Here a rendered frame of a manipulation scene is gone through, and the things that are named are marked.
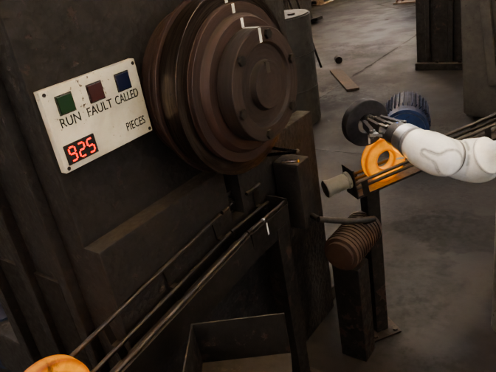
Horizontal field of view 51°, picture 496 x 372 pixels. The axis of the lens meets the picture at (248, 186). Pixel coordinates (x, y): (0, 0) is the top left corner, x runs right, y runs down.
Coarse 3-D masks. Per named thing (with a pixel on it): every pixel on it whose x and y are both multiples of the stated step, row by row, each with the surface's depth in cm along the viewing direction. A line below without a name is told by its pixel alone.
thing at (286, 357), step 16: (224, 320) 111; (240, 320) 111; (256, 320) 111; (272, 320) 111; (192, 336) 110; (208, 336) 113; (224, 336) 113; (240, 336) 113; (256, 336) 112; (272, 336) 112; (192, 352) 108; (208, 352) 115; (224, 352) 115; (240, 352) 115; (256, 352) 114; (272, 352) 114; (288, 352) 114; (192, 368) 106; (208, 368) 114; (224, 368) 114; (240, 368) 113; (256, 368) 112; (272, 368) 111; (288, 368) 111
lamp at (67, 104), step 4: (64, 96) 107; (68, 96) 107; (60, 100) 106; (64, 100) 107; (68, 100) 108; (72, 100) 108; (60, 104) 106; (64, 104) 107; (68, 104) 108; (72, 104) 108; (60, 108) 106; (64, 108) 107; (68, 108) 108; (72, 108) 109; (64, 112) 107
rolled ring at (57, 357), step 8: (40, 360) 102; (48, 360) 102; (56, 360) 102; (64, 360) 103; (72, 360) 105; (32, 368) 100; (40, 368) 99; (48, 368) 100; (56, 368) 102; (64, 368) 103; (72, 368) 105; (80, 368) 106
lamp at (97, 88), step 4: (92, 84) 112; (96, 84) 113; (100, 84) 113; (88, 88) 111; (92, 88) 112; (96, 88) 113; (100, 88) 114; (92, 92) 112; (96, 92) 113; (100, 92) 114; (92, 96) 112; (96, 96) 113; (100, 96) 114; (104, 96) 115; (92, 100) 112; (96, 100) 113
